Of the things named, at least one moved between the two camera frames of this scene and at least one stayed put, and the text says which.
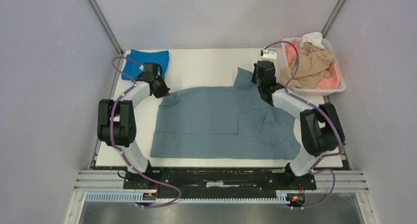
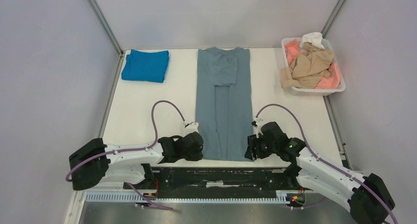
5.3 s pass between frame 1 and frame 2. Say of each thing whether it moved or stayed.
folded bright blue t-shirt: stayed
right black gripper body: moved
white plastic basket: stayed
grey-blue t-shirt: moved
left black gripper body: moved
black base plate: stayed
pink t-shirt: stayed
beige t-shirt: stayed
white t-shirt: stayed
